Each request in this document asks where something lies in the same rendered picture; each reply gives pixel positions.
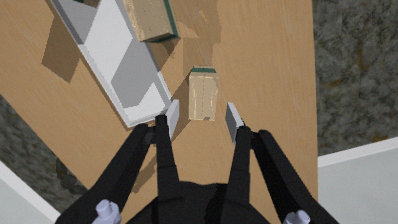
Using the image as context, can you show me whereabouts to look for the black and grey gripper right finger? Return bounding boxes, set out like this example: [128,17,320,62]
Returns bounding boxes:
[220,102,339,224]

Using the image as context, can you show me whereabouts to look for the grey shallow tray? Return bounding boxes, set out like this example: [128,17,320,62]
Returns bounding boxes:
[50,0,173,128]

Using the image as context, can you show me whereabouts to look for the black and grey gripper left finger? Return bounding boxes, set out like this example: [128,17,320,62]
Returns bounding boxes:
[54,99,188,224]

